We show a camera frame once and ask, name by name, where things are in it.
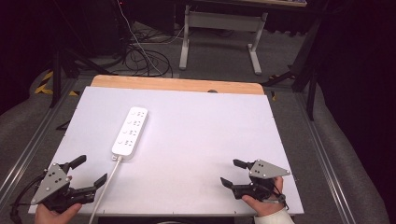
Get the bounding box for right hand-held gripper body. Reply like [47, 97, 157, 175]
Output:
[232, 159, 291, 202]

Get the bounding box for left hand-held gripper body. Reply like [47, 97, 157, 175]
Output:
[30, 162, 97, 215]

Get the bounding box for person's left hand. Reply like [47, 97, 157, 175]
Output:
[34, 203, 83, 224]

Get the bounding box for person's right hand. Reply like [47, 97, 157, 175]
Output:
[241, 175, 286, 218]

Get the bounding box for white table board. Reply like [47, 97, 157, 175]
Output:
[27, 86, 305, 217]

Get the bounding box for white power strip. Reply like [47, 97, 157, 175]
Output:
[110, 105, 149, 161]

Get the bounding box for black metal stand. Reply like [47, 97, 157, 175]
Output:
[50, 46, 117, 109]
[261, 17, 322, 121]

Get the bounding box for wooden desk top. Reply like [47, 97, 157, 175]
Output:
[192, 0, 308, 8]

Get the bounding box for white power strip cable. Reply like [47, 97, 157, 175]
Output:
[88, 155, 123, 224]

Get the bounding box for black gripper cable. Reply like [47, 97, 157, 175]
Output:
[8, 173, 49, 224]

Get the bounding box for black wrist strap cable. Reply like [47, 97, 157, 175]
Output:
[270, 183, 290, 210]

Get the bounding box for aluminium rail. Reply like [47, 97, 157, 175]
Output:
[294, 92, 354, 224]
[0, 78, 78, 203]

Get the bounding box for black floor cables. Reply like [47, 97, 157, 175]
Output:
[123, 29, 174, 78]

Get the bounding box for white floor cable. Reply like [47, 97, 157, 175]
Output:
[117, 0, 185, 77]

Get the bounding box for white metal desk frame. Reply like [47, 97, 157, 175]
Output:
[178, 4, 269, 77]

